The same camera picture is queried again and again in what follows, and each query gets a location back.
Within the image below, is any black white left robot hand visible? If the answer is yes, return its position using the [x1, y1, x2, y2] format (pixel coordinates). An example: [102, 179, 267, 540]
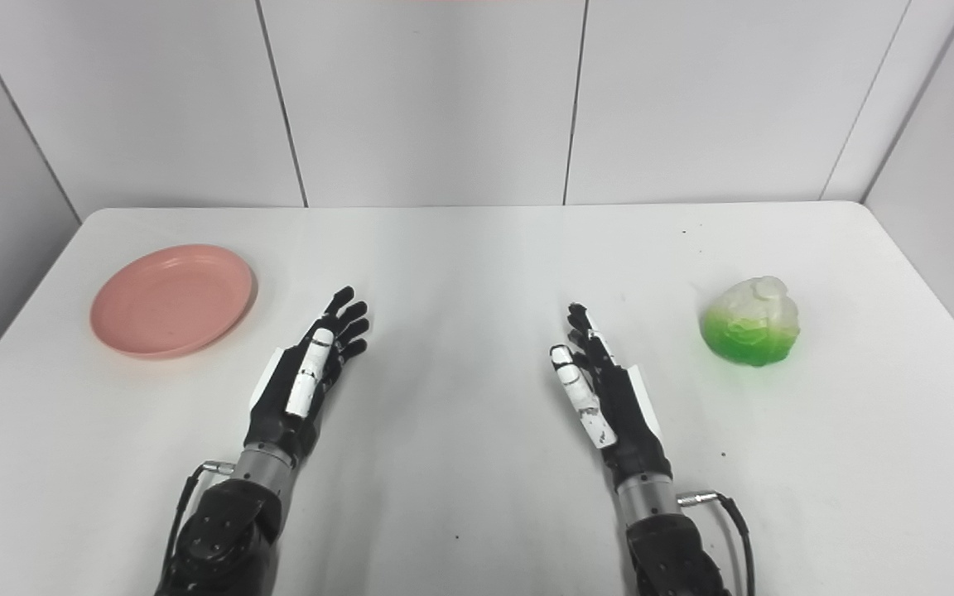
[243, 286, 371, 469]

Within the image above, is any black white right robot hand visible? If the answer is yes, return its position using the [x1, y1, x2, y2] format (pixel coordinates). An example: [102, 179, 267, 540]
[550, 303, 674, 486]

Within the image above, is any pink round plate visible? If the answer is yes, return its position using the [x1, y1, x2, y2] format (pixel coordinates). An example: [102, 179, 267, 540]
[89, 243, 258, 360]

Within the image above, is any green white toy cabbage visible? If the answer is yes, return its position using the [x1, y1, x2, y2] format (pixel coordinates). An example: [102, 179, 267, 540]
[699, 276, 802, 368]

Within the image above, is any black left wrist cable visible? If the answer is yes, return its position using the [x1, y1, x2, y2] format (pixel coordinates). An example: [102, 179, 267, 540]
[163, 461, 237, 582]

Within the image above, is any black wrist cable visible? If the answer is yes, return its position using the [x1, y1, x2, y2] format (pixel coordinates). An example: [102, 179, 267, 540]
[677, 491, 757, 596]
[163, 461, 237, 582]

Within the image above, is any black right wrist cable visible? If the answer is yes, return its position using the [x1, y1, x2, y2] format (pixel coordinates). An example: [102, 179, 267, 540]
[677, 491, 757, 596]

